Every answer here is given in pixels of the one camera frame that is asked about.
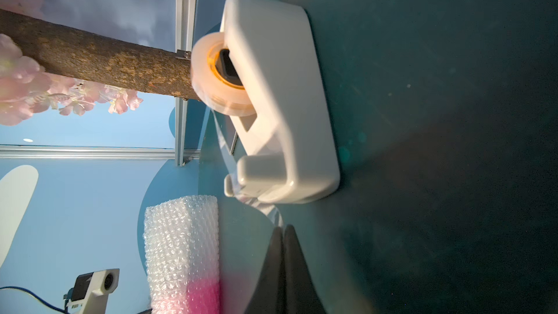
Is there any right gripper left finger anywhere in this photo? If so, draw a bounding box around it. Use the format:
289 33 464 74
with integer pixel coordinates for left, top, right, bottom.
245 227 286 314

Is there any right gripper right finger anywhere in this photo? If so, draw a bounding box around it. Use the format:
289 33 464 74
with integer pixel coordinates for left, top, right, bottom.
283 225 326 313

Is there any pink plastic wine glass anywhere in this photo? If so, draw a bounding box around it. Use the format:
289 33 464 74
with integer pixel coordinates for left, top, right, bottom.
151 278 220 313

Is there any clear bubble wrap sheet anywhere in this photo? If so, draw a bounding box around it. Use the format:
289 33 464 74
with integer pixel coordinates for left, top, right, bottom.
144 196 220 300

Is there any white tape dispenser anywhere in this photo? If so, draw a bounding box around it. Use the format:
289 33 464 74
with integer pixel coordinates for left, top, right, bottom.
191 0 340 204

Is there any pink cherry blossom tree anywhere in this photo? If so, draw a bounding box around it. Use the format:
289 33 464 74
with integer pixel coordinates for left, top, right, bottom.
1 0 199 126

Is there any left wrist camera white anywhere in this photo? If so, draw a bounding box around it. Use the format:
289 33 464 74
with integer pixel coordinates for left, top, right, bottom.
64 268 120 314

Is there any aluminium frame rail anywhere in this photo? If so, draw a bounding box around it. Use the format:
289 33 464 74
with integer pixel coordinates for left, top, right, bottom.
1 0 199 167

